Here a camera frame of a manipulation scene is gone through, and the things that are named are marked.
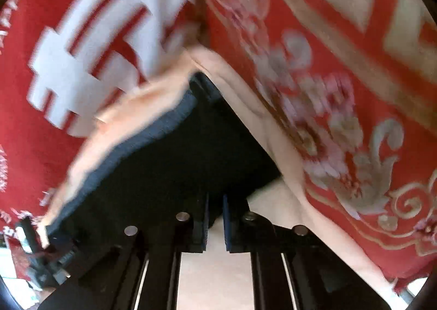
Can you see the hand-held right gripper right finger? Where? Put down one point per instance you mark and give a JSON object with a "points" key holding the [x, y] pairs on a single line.
{"points": [[227, 226]]}

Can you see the cream embossed blanket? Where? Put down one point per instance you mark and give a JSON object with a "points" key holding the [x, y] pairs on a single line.
{"points": [[273, 146]]}

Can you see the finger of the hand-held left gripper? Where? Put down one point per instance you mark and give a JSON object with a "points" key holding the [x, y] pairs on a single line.
{"points": [[28, 233]]}

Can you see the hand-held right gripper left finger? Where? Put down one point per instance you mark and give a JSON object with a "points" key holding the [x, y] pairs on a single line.
{"points": [[204, 224]]}

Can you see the red printed blanket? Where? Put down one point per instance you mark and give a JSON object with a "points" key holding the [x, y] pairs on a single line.
{"points": [[358, 57]]}

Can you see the black pants blue patterned waistband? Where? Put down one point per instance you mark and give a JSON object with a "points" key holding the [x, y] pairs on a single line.
{"points": [[170, 159]]}

